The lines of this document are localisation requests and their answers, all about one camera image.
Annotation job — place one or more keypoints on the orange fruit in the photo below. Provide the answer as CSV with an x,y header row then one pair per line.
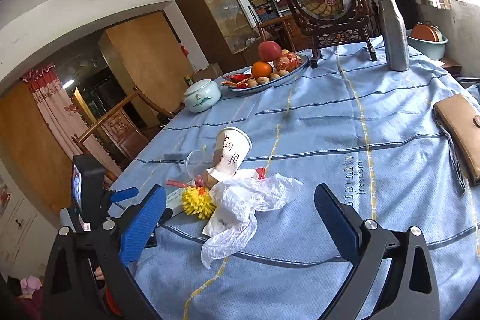
x,y
261,69

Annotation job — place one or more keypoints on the white paper cup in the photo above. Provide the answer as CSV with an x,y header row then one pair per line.
x,y
231,148

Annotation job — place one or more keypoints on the large wooden wardrobe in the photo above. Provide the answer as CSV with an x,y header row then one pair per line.
x,y
144,53

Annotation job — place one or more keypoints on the white plastic bag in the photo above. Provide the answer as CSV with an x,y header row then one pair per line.
x,y
233,223

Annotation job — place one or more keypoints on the embroidered round table screen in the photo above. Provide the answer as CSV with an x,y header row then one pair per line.
x,y
332,23

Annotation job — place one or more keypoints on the silver metal bottle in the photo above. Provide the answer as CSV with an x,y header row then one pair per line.
x,y
394,35

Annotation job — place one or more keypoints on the blue checked tablecloth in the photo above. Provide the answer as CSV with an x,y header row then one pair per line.
x,y
351,123

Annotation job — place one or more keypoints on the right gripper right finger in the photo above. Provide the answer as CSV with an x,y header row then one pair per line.
x,y
341,221

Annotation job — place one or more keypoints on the red netted fruit pack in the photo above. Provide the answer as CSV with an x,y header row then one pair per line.
x,y
289,61

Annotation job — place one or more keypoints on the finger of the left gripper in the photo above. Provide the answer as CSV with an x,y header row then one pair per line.
x,y
119,196

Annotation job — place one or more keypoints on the cardboard box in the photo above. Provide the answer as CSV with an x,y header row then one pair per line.
x,y
212,72

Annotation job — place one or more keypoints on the carved wooden armchair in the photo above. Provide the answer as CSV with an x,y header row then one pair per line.
x,y
117,131

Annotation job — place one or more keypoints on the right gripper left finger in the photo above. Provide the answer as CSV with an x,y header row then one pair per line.
x,y
138,222

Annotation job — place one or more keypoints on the red white small carton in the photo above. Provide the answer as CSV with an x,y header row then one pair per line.
x,y
261,171

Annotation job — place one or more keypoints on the red candy wrappers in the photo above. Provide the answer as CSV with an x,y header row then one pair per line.
x,y
237,81

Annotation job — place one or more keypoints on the blue fruit plate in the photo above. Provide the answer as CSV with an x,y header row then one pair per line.
x,y
283,80

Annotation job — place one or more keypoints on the pink floral curtain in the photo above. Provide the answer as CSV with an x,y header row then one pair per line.
x,y
56,107

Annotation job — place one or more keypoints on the white medicine box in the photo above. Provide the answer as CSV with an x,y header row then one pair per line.
x,y
174,200

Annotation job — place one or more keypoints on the white ceramic lidded jar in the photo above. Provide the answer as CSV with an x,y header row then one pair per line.
x,y
202,95

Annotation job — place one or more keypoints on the walnuts on plate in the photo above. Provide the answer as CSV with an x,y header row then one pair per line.
x,y
252,82

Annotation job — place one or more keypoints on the tan leather wallet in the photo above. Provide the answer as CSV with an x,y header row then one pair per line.
x,y
458,120

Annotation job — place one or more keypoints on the yellow pom-pom ball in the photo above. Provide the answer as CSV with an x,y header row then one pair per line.
x,y
197,201

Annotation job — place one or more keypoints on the pink twisted straw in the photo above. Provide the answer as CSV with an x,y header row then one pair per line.
x,y
178,184

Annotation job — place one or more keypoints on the red apple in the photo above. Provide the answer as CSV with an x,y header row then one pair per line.
x,y
269,51

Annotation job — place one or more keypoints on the glass door wooden cabinet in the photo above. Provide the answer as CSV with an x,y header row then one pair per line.
x,y
223,32

